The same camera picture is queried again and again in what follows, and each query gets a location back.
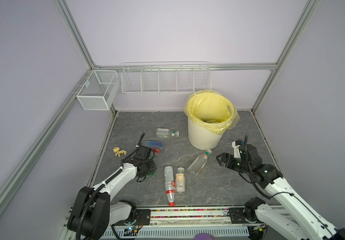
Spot clear bottle red cap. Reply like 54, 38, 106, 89
164, 166, 175, 207

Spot clear square bottle green cap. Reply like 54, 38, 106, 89
187, 149, 212, 176

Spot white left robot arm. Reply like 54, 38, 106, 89
67, 133, 156, 240

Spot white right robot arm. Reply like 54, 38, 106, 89
216, 137, 345, 240

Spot white ribbed trash bin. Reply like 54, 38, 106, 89
188, 119, 222, 150

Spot yellow bin liner bag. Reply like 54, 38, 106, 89
184, 89, 240, 135

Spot small bottle blue red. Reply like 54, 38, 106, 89
142, 140, 163, 153

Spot small beige object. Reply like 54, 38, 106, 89
112, 147, 127, 157

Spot clear bottle far green cap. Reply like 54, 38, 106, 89
156, 128, 180, 139

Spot white bottle orange label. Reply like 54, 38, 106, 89
175, 167, 185, 193

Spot white mesh box basket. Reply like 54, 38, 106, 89
76, 70, 120, 111

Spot purple object bottom edge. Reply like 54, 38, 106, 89
194, 233, 216, 240

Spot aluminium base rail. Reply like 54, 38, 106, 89
59, 204, 299, 240

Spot white wire shelf basket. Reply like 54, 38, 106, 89
121, 62, 211, 95

